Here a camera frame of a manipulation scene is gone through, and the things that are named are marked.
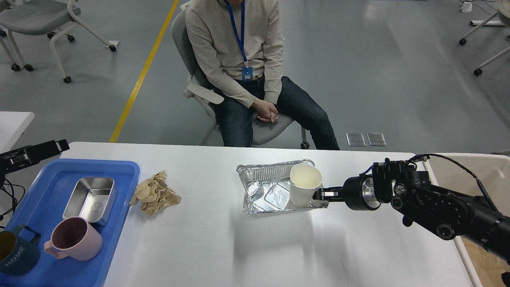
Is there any brown paper in bin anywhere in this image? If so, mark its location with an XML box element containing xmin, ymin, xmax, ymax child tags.
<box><xmin>461</xmin><ymin>236</ymin><xmax>510</xmax><ymax>287</ymax></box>

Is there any metal floor plate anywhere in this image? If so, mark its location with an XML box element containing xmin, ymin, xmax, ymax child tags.
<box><xmin>367</xmin><ymin>133</ymin><xmax>387</xmax><ymax>147</ymax></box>
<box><xmin>346</xmin><ymin>132</ymin><xmax>366</xmax><ymax>147</ymax></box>

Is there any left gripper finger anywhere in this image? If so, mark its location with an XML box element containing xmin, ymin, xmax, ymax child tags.
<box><xmin>0</xmin><ymin>139</ymin><xmax>70</xmax><ymax>175</ymax></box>

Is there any stainless steel rectangular container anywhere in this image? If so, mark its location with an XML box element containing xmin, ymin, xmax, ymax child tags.
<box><xmin>62</xmin><ymin>177</ymin><xmax>117</xmax><ymax>226</ymax></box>

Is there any chair legs top right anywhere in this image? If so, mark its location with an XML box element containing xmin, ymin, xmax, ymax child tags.
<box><xmin>459</xmin><ymin>0</ymin><xmax>510</xmax><ymax>76</ymax></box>

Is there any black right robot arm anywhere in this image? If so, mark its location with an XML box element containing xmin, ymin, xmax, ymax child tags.
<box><xmin>312</xmin><ymin>153</ymin><xmax>509</xmax><ymax>263</ymax></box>

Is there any blue lanyard badge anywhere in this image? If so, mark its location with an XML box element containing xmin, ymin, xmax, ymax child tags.
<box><xmin>224</xmin><ymin>0</ymin><xmax>253</xmax><ymax>81</ymax></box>

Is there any aluminium foil tray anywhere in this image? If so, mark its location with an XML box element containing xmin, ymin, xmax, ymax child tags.
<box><xmin>236</xmin><ymin>159</ymin><xmax>329</xmax><ymax>218</ymax></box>

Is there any brown paper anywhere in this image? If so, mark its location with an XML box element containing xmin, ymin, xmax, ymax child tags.
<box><xmin>129</xmin><ymin>171</ymin><xmax>182</xmax><ymax>216</ymax></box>
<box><xmin>461</xmin><ymin>236</ymin><xmax>510</xmax><ymax>287</ymax></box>

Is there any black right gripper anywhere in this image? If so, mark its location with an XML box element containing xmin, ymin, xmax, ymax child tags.
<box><xmin>313</xmin><ymin>176</ymin><xmax>381</xmax><ymax>211</ymax></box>

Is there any grey chair top left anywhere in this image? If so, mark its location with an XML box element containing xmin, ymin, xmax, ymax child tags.
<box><xmin>0</xmin><ymin>0</ymin><xmax>116</xmax><ymax>83</ymax></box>

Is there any seated person beige sweater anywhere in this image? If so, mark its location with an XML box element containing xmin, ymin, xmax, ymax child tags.
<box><xmin>185</xmin><ymin>0</ymin><xmax>339</xmax><ymax>150</ymax></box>

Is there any white side table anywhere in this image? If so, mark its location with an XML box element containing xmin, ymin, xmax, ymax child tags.
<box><xmin>0</xmin><ymin>111</ymin><xmax>35</xmax><ymax>153</ymax></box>

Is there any grey office chair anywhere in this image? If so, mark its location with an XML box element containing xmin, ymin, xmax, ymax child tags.
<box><xmin>171</xmin><ymin>1</ymin><xmax>294</xmax><ymax>145</ymax></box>

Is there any dark blue HOME mug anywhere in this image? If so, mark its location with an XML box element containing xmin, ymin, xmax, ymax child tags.
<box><xmin>0</xmin><ymin>224</ymin><xmax>41</xmax><ymax>276</ymax></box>

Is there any pink ribbed mug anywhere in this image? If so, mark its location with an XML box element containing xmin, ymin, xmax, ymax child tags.
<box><xmin>43</xmin><ymin>216</ymin><xmax>103</xmax><ymax>261</ymax></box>

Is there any blue plastic tray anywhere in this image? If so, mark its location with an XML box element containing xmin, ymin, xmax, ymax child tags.
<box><xmin>0</xmin><ymin>159</ymin><xmax>140</xmax><ymax>287</ymax></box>

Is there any right metal floor plate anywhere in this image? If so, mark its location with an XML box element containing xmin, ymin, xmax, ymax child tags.
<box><xmin>367</xmin><ymin>133</ymin><xmax>387</xmax><ymax>147</ymax></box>

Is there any beige plastic bin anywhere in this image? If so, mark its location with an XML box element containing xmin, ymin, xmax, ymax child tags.
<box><xmin>422</xmin><ymin>153</ymin><xmax>510</xmax><ymax>287</ymax></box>

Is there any white paper cup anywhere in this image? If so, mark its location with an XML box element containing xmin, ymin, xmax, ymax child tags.
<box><xmin>290</xmin><ymin>163</ymin><xmax>323</xmax><ymax>208</ymax></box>

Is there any left metal floor plate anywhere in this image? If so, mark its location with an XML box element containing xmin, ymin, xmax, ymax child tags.
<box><xmin>346</xmin><ymin>132</ymin><xmax>366</xmax><ymax>147</ymax></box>

